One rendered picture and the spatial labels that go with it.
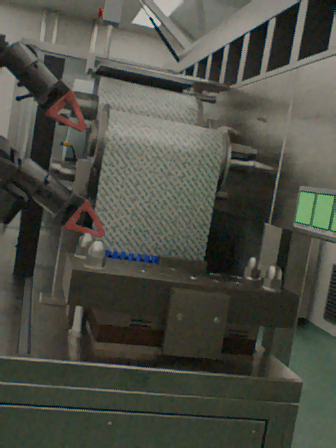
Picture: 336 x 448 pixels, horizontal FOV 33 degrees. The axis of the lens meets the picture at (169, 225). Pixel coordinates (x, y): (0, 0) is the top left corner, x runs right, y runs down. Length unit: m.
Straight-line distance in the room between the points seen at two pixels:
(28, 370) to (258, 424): 0.39
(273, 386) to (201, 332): 0.15
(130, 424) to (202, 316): 0.20
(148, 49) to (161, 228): 5.83
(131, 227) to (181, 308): 0.25
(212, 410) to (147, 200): 0.42
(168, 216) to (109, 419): 0.41
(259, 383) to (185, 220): 0.36
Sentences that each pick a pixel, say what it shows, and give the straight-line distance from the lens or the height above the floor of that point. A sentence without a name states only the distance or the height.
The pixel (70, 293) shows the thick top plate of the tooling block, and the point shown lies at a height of 0.99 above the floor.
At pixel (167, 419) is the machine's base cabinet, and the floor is 0.82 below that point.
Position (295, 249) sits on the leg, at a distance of 1.38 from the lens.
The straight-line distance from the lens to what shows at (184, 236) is 1.14.
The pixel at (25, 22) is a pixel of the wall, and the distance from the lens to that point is 6.82.
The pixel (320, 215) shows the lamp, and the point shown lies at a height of 1.18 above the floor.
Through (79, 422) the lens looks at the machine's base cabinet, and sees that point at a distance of 0.93.
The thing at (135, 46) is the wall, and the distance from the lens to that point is 6.87.
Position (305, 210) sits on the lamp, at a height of 1.18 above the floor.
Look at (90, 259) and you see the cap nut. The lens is 0.94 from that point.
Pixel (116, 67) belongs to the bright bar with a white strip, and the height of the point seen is 1.45.
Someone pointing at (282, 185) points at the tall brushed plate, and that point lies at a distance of 1.07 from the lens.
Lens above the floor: 1.20
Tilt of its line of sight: 5 degrees down
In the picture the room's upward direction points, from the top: 9 degrees clockwise
